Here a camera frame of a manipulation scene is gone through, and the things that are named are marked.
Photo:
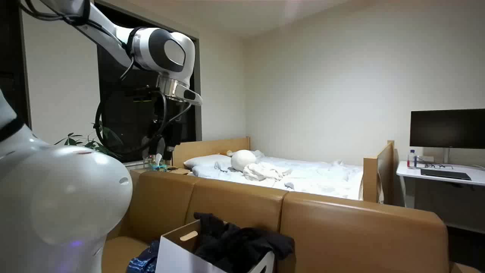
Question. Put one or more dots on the wooden chair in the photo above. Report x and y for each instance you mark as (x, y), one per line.
(385, 176)

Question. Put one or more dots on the black computer monitor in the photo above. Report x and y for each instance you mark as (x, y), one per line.
(448, 128)

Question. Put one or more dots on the white pillow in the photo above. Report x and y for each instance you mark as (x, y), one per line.
(207, 161)

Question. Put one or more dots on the crumpled white blanket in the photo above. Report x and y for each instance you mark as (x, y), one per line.
(266, 172)

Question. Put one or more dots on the black keyboard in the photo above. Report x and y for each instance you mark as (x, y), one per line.
(445, 175)

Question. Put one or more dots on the small plastic bottle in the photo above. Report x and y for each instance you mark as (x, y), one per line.
(413, 160)

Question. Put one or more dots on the bed with white sheet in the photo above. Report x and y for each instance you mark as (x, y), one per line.
(323, 179)

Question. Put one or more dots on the wooden bed headboard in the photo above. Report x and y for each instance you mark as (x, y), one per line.
(202, 147)

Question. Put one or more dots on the tan leather couch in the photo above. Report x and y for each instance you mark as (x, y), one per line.
(354, 237)

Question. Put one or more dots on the round white cushion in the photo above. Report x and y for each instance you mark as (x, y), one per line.
(243, 160)

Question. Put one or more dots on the black cloth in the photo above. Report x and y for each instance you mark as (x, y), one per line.
(237, 248)

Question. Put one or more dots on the blue bag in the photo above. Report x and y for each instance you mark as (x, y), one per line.
(144, 260)

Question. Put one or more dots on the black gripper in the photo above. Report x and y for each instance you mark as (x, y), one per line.
(175, 132)

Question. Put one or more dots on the dark window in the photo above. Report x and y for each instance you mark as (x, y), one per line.
(114, 81)

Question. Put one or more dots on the white cardboard box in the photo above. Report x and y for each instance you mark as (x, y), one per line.
(175, 260)

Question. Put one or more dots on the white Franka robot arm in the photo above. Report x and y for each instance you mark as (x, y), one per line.
(61, 202)

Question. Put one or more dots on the green potted plant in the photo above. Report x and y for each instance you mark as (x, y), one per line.
(76, 140)

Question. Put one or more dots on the white desk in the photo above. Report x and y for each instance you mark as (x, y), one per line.
(445, 194)

